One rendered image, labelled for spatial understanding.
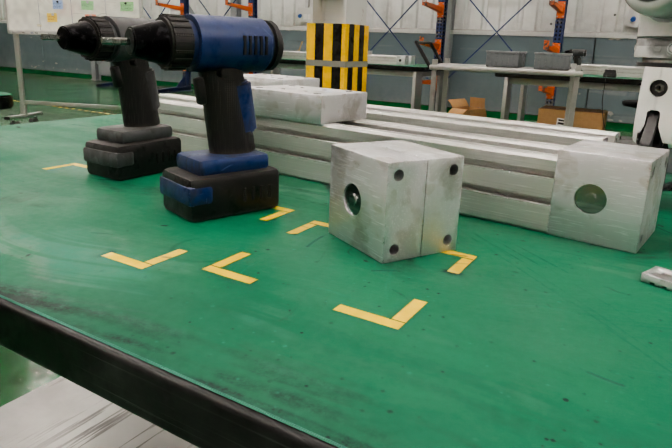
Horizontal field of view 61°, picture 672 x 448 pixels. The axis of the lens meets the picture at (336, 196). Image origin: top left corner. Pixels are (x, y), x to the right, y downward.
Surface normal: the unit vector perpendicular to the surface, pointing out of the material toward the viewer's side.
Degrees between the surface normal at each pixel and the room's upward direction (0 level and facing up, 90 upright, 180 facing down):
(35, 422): 0
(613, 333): 0
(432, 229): 90
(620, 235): 90
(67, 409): 0
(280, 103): 90
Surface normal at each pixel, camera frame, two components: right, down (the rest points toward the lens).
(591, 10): -0.52, 0.20
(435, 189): 0.51, 0.24
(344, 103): 0.79, 0.18
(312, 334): 0.04, -0.97
